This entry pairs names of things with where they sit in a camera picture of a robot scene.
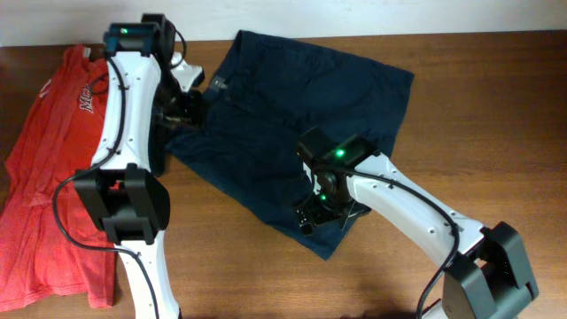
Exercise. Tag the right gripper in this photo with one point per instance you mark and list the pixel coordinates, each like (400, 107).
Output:
(316, 214)

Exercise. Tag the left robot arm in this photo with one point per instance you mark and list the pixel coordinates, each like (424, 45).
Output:
(152, 90)

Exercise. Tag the red mesh t-shirt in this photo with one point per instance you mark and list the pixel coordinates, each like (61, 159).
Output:
(60, 136)

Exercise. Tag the navy blue shorts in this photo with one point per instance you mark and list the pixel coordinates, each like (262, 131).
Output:
(266, 93)

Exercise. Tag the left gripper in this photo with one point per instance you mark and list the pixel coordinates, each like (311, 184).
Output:
(188, 114)

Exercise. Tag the black garment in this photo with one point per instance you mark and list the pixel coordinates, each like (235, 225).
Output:
(157, 150)

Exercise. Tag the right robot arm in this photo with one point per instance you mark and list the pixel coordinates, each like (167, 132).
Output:
(481, 272)

